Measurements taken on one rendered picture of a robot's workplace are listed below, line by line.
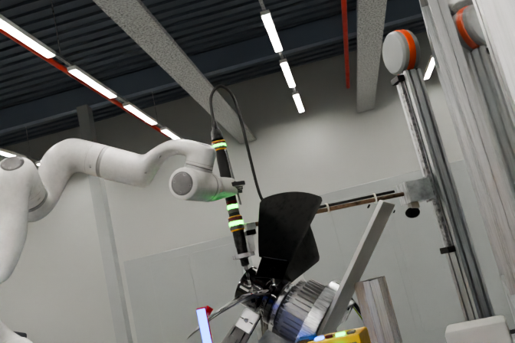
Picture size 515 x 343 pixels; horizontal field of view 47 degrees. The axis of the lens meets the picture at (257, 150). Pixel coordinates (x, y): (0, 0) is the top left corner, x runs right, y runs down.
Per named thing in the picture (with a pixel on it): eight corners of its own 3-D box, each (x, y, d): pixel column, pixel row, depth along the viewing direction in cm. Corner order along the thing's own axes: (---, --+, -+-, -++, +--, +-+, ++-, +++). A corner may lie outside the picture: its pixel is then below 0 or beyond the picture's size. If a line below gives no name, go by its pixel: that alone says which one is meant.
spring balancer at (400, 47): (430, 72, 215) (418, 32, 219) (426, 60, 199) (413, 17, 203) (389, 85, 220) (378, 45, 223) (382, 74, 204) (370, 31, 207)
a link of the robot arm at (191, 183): (195, 165, 167) (186, 197, 166) (172, 160, 154) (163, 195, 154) (221, 172, 164) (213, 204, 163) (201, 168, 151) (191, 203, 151)
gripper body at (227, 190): (193, 204, 168) (209, 205, 178) (225, 195, 165) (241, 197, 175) (188, 178, 169) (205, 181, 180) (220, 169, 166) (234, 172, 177)
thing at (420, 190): (428, 202, 202) (421, 178, 204) (438, 198, 196) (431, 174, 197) (401, 208, 199) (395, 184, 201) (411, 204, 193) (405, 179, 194)
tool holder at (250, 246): (257, 255, 183) (250, 223, 185) (264, 253, 176) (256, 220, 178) (230, 261, 180) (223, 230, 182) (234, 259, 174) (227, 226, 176)
